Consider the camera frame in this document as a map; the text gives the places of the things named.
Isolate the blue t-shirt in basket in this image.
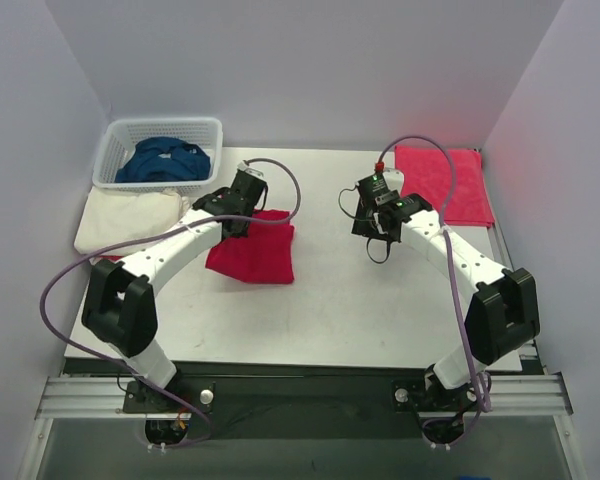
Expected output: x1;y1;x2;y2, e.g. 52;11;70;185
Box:
115;136;211;183

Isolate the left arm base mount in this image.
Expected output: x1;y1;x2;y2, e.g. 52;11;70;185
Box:
122;374;217;414

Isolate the crimson red t-shirt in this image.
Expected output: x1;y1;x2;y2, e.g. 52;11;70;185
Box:
205;210;295;285

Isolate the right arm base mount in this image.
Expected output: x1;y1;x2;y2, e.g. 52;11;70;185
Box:
391;372;477;414

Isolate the pink microfiber towel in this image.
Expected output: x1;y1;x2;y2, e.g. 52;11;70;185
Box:
394;146;495;227

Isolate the aluminium mounting rail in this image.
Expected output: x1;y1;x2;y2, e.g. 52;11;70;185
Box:
37;374;573;419

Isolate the white plastic laundry basket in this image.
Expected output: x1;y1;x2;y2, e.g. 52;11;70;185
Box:
92;116;224;197

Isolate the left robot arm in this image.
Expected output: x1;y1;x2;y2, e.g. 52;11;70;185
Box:
81;167;267;412

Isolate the folded white t-shirt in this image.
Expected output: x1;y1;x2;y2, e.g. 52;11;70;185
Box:
74;187;191;254

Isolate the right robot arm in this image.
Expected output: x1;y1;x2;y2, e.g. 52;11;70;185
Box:
352;173;540;408

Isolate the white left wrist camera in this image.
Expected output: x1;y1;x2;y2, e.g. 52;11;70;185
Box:
237;162;264;179

